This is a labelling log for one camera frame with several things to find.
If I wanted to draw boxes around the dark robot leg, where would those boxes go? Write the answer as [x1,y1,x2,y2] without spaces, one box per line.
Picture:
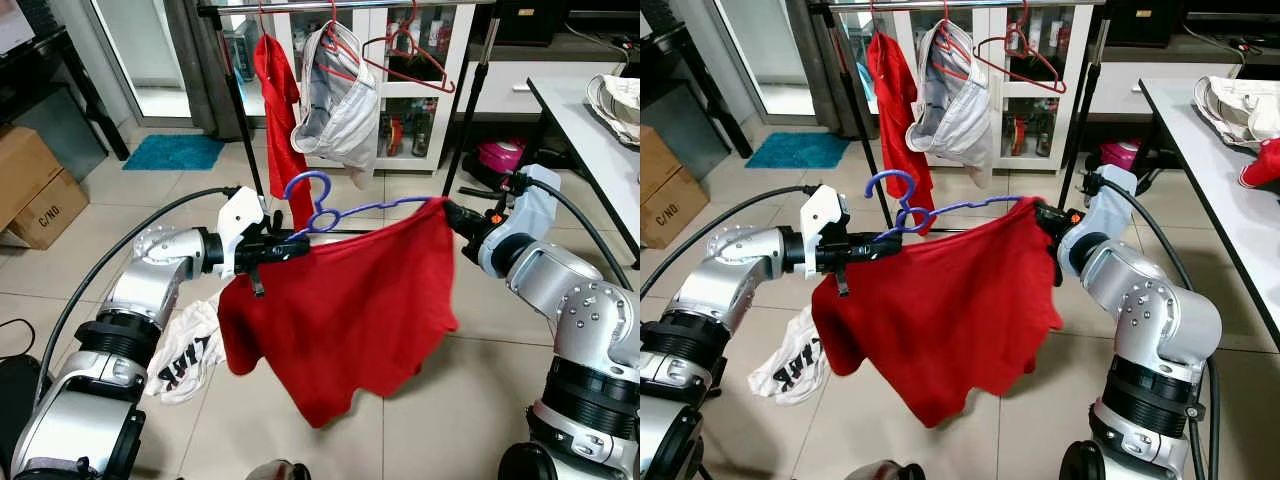
[245,459,312,480]
[855,460,926,480]

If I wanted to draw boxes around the white printed cloth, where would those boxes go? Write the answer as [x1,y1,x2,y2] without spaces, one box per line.
[144,293,231,405]
[747,303,831,407]

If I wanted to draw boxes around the black clothes rack chrome rail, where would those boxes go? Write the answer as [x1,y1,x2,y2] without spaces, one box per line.
[197,0,501,201]
[807,0,1113,206]

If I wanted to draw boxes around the beige garment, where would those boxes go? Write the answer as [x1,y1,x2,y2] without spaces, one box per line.
[289,20,382,193]
[904,18,998,191]

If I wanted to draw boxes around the white glass door cabinet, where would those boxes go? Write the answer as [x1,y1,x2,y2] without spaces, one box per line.
[830,0,1093,171]
[215,0,481,173]

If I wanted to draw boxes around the white low drawer unit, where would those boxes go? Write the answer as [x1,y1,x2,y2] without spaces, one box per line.
[1085,45,1246,116]
[455,45,641,119]

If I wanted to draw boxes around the grey curtain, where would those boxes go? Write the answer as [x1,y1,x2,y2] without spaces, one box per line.
[790,0,851,131]
[163,0,241,141]

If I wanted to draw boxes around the white framed glass door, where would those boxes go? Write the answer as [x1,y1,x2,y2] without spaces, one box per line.
[50,0,216,129]
[690,0,831,126]

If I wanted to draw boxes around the red cloth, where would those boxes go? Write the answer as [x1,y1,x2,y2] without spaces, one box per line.
[1238,137,1280,190]

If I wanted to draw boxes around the plain cardboard box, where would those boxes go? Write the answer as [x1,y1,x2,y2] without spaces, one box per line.
[0,124,64,239]
[640,124,684,206]

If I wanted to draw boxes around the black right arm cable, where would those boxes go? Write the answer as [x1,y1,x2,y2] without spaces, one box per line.
[1092,175,1223,480]
[508,172,637,293]

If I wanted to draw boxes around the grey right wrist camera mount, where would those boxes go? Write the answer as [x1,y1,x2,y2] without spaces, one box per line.
[503,164,564,253]
[1083,164,1141,253]

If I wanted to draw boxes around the pink plastic object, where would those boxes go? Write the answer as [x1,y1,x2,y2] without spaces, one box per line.
[1098,139,1143,173]
[477,139,528,183]

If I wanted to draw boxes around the teal floor mat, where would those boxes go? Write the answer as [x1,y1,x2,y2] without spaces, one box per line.
[121,134,227,172]
[745,131,850,170]

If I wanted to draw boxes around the purple plastic hanger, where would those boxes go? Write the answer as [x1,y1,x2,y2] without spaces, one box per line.
[282,169,447,239]
[864,169,1037,241]

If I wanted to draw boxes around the black side table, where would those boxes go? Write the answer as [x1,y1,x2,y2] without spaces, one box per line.
[0,25,132,163]
[640,20,753,161]

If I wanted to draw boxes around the small red garment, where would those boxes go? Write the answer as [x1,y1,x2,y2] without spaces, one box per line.
[251,33,319,233]
[865,32,937,237]

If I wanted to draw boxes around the large red t-shirt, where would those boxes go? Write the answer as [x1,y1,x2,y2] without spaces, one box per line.
[809,196,1064,430]
[217,196,460,430]

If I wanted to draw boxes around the white table black legs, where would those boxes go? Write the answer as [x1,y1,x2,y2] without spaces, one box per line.
[1138,77,1280,353]
[527,74,641,216]

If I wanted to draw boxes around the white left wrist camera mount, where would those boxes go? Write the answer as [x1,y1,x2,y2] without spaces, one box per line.
[798,185,853,283]
[214,185,271,283]

